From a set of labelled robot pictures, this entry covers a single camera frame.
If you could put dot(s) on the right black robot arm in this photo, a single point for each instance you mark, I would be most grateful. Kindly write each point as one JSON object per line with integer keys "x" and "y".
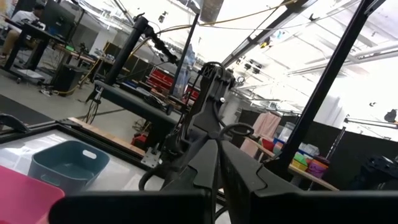
{"x": 202, "y": 118}

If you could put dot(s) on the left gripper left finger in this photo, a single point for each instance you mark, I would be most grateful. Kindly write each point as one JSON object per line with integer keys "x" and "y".
{"x": 199, "y": 174}

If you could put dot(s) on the wooden side table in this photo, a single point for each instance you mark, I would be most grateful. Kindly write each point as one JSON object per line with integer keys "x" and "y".
{"x": 314, "y": 178}

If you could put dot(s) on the pink hanging cloth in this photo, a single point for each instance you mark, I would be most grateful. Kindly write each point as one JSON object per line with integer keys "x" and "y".
{"x": 264, "y": 127}

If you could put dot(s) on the thin black pole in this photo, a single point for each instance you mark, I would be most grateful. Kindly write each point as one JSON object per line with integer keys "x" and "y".
{"x": 186, "y": 49}

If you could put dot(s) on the black equipment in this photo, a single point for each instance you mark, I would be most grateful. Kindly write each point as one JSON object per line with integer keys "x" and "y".
{"x": 376, "y": 172}

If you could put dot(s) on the red storage bins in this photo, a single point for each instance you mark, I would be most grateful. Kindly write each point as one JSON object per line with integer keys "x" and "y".
{"x": 160, "y": 79}

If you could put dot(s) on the pink plastic bin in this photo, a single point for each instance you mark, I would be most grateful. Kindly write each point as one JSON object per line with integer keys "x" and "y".
{"x": 25, "y": 199}

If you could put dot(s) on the black computer monitor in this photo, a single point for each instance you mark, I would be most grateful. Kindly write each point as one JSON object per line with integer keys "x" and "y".
{"x": 59, "y": 15}

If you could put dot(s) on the black upright post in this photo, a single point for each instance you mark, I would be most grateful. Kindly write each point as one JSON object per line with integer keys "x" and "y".
{"x": 127, "y": 49}

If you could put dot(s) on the metal bracket plate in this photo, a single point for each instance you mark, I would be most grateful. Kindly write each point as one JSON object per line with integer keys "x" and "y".
{"x": 151, "y": 158}

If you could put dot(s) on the person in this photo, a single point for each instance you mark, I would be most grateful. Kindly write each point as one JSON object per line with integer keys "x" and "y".
{"x": 25, "y": 15}

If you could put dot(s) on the purple storage container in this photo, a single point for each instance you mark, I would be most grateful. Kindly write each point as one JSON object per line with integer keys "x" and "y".
{"x": 317, "y": 169}

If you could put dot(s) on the black frame clamp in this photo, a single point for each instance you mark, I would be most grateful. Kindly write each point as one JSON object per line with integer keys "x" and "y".
{"x": 12, "y": 123}

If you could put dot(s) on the clear plastic jar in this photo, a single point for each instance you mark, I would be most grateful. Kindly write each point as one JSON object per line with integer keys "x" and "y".
{"x": 286, "y": 132}

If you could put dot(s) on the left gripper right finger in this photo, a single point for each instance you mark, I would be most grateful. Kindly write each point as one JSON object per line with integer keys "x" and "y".
{"x": 245, "y": 186}

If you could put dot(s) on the black rig post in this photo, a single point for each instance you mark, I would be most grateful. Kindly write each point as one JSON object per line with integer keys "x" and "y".
{"x": 329, "y": 74}

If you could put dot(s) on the black workbench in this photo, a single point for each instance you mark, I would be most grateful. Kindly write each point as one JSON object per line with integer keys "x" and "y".
{"x": 133, "y": 102}

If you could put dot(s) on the yellow green container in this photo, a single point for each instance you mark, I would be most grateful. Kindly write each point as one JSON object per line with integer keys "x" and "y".
{"x": 299, "y": 162}

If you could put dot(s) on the black overhead beam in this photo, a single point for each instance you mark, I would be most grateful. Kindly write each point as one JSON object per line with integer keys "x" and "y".
{"x": 248, "y": 43}

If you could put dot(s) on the teal plastic bin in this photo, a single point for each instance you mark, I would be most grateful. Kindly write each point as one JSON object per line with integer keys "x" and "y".
{"x": 56, "y": 174}

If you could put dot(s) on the black computer tower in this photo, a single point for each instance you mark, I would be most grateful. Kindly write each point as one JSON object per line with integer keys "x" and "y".
{"x": 68, "y": 79}

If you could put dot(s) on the black office desk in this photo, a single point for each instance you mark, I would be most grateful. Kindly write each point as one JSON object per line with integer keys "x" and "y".
{"x": 34, "y": 32}

